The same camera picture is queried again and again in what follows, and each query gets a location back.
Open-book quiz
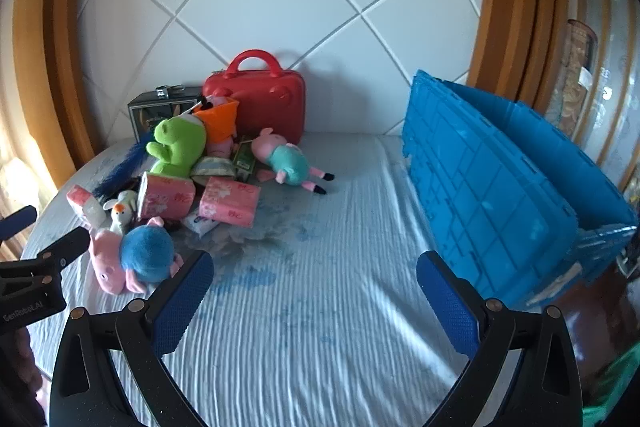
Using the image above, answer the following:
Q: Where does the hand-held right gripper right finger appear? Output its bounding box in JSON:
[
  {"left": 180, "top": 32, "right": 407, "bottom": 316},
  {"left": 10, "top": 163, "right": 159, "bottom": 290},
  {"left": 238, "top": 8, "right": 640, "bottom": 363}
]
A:
[{"left": 415, "top": 250, "right": 587, "bottom": 427}]

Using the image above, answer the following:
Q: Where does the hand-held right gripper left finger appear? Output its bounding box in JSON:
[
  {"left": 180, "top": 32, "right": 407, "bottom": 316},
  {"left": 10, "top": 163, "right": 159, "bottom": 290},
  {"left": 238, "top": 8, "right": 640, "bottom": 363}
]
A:
[{"left": 48, "top": 248, "right": 216, "bottom": 427}]

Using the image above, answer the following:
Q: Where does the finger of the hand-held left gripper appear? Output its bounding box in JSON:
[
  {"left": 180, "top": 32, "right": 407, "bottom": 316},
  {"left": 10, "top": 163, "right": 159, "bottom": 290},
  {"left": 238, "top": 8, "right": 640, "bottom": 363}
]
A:
[
  {"left": 0, "top": 227, "right": 91, "bottom": 295},
  {"left": 0, "top": 206, "right": 39, "bottom": 241}
]

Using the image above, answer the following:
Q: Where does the small white plush toy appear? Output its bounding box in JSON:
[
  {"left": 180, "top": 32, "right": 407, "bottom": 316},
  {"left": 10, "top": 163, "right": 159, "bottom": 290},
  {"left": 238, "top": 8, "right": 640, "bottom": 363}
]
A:
[{"left": 102, "top": 189, "right": 138, "bottom": 236}]

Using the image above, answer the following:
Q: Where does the pink pig plush blue dress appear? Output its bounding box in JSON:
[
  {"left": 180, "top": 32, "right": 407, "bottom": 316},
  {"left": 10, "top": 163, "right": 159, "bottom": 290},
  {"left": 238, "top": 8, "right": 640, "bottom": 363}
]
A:
[{"left": 89, "top": 217, "right": 185, "bottom": 295}]

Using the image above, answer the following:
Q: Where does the white wet wipes pack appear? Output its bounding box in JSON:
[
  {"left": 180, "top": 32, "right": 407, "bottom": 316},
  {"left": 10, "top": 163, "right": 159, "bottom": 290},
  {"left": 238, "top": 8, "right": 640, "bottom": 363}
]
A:
[{"left": 181, "top": 213, "right": 221, "bottom": 236}]

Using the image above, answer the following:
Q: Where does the blue fur tail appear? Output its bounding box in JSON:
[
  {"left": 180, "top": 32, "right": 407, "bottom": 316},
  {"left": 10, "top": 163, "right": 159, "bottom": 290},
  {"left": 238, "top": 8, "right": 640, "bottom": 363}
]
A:
[{"left": 90, "top": 134, "right": 156, "bottom": 198}]

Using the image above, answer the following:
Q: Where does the blue plastic crate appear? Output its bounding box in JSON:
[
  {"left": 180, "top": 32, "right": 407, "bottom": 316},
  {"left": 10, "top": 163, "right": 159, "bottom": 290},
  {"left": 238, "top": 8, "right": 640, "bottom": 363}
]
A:
[{"left": 401, "top": 68, "right": 640, "bottom": 308}]

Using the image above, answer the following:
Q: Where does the green medicine box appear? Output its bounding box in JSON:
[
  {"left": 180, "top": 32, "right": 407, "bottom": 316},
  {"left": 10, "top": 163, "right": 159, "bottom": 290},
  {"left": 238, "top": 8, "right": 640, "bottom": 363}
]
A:
[{"left": 232, "top": 139, "right": 257, "bottom": 182}]

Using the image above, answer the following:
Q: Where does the green frog plush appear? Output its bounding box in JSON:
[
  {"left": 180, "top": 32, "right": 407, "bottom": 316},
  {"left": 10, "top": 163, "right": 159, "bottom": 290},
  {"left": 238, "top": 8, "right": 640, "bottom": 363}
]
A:
[{"left": 146, "top": 114, "right": 207, "bottom": 180}]

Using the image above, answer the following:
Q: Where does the dark green gift box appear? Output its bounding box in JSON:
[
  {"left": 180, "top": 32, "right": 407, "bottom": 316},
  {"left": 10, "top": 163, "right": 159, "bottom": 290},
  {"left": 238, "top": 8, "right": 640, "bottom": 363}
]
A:
[{"left": 127, "top": 86, "right": 206, "bottom": 142}]

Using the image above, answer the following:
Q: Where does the pink pig plush teal dress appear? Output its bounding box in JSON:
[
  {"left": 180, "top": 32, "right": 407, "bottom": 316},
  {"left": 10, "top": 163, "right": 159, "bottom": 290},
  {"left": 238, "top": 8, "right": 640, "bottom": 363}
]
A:
[{"left": 250, "top": 127, "right": 336, "bottom": 196}]

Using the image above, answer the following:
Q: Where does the green cloth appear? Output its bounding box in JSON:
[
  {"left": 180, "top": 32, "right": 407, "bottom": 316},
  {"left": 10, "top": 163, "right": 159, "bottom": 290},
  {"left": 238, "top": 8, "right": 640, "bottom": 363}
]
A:
[{"left": 582, "top": 342, "right": 640, "bottom": 427}]

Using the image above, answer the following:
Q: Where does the red hard-shell carry case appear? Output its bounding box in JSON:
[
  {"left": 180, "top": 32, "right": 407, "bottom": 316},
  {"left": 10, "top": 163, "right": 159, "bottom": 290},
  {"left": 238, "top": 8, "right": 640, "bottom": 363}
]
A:
[{"left": 202, "top": 49, "right": 307, "bottom": 145}]

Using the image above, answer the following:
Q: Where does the wooden cabinet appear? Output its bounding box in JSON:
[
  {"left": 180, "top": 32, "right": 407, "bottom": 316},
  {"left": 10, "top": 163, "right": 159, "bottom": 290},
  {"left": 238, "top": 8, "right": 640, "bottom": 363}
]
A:
[{"left": 545, "top": 0, "right": 640, "bottom": 198}]

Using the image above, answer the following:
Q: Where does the white padded headboard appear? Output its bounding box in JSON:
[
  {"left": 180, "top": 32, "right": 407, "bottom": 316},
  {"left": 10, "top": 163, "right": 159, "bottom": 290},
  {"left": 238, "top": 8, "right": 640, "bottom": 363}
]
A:
[{"left": 75, "top": 0, "right": 488, "bottom": 152}]

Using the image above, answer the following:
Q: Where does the wooden frame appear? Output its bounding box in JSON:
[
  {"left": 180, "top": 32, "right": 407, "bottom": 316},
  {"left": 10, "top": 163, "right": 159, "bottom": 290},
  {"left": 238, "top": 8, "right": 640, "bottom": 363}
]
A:
[
  {"left": 467, "top": 0, "right": 571, "bottom": 118},
  {"left": 12, "top": 0, "right": 98, "bottom": 178}
]

